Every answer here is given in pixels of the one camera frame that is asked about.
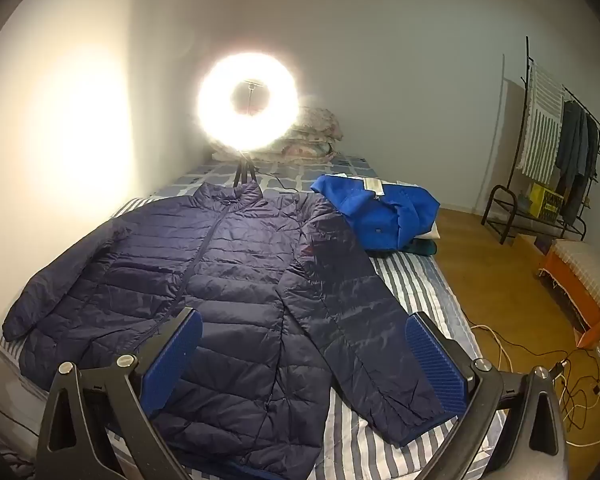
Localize white cable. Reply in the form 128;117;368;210
470;325;600;448

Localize black clothes rack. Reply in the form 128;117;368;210
481;36;600;246

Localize black tripod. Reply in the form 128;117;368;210
231;150;262;195

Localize bright blue jacket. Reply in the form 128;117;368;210
311;172;441;253

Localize striped towel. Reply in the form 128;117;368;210
514;60;565;183

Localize navy puffer jacket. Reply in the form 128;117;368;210
1;180;448;480

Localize white knitted cover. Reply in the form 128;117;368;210
550;239;600;326

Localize ring light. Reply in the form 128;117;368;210
196;51;301;153

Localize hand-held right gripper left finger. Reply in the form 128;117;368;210
36;306;204;480

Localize dark green cloth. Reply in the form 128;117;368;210
405;239;438;257

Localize dark hanging clothes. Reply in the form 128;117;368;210
554;100;600;226

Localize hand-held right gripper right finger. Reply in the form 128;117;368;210
404;311;568;480

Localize orange storage stool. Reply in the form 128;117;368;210
535;250;600;348

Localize yellow box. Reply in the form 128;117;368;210
529;183;565;220

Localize black cable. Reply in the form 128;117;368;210
465;320;600;433

